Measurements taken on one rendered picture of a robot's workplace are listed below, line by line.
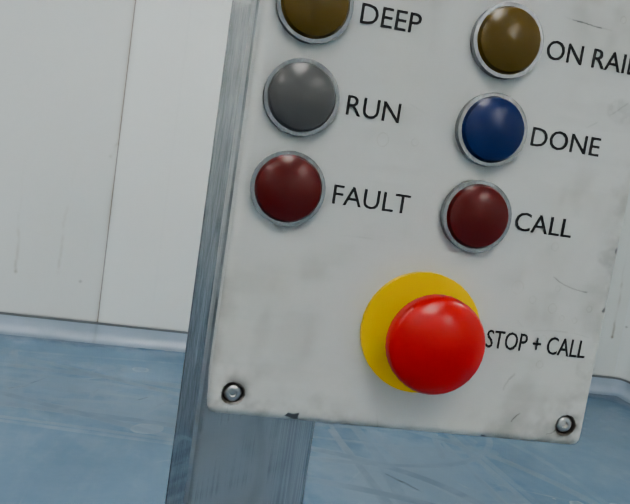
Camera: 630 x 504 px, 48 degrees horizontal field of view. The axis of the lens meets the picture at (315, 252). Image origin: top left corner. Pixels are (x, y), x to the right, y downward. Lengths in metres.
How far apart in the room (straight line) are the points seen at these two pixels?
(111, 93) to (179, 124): 0.37
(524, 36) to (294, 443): 0.22
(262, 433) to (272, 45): 0.19
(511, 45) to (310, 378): 0.16
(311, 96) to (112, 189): 3.55
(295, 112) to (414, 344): 0.10
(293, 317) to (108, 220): 3.55
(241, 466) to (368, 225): 0.15
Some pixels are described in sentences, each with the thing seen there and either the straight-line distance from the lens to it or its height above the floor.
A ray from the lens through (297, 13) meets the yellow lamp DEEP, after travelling 0.28.
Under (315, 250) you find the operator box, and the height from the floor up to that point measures 1.03.
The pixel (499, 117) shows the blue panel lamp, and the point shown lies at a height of 1.09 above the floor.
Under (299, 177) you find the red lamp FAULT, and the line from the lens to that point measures 0.28.
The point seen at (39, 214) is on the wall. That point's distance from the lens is 3.88.
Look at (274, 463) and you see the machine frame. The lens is 0.38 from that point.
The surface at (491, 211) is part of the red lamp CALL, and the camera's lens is 0.30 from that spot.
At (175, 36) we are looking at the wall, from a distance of 3.83.
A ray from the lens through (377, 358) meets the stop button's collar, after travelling 0.30.
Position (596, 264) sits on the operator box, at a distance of 0.33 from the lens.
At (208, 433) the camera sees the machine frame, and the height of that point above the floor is 0.92.
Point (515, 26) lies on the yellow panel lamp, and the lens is 0.30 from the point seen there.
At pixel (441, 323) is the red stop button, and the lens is 0.27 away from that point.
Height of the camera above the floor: 1.06
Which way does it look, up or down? 6 degrees down
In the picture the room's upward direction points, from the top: 9 degrees clockwise
